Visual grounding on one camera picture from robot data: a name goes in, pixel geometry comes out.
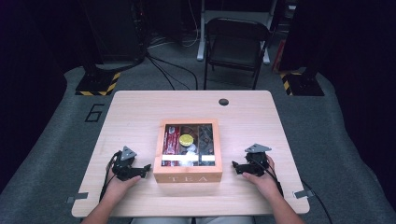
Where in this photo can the black stand base hazard stripes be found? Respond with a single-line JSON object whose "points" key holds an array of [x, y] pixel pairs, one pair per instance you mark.
{"points": [[303, 85], [96, 84]]}

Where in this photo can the black folding chair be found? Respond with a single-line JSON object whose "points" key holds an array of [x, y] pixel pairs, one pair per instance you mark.
{"points": [[235, 43]]}

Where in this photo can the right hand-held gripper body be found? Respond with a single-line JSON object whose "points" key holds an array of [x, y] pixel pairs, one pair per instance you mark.
{"points": [[257, 161]]}

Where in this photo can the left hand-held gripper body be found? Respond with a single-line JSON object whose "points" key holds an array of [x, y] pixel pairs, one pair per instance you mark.
{"points": [[123, 168]]}

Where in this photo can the white coffee capsule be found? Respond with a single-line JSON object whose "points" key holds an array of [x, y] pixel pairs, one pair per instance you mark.
{"points": [[191, 149]]}

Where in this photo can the grey tape piece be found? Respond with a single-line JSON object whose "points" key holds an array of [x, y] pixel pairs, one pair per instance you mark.
{"points": [[303, 194], [77, 197]]}

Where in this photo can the yellow coffee capsule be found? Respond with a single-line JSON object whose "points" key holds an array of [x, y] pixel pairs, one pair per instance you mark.
{"points": [[186, 140]]}

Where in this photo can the red snack packet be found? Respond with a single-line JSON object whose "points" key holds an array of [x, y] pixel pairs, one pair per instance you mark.
{"points": [[175, 143], [167, 143]]}

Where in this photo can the black table grommet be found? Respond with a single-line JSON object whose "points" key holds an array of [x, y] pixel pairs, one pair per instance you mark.
{"points": [[223, 102]]}

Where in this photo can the wooden tea box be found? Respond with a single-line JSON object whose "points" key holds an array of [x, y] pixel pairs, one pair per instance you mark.
{"points": [[188, 175]]}

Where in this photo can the red object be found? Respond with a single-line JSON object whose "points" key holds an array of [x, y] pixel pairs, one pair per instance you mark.
{"points": [[278, 56]]}

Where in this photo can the person's right hand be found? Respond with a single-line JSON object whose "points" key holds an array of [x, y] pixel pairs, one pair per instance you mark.
{"points": [[267, 183]]}

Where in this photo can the white desk frame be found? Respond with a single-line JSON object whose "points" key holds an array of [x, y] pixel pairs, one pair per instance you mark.
{"points": [[201, 37]]}

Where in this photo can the black equipment cabinet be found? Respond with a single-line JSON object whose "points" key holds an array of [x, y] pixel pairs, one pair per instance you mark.
{"points": [[118, 28]]}

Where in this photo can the dark patterned tea packets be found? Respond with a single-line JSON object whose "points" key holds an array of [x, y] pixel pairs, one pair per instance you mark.
{"points": [[206, 140]]}

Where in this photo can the person's left hand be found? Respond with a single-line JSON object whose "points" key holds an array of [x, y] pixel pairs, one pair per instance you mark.
{"points": [[120, 186]]}

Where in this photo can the brown coffee capsule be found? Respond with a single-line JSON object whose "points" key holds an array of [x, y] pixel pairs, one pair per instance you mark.
{"points": [[189, 130]]}

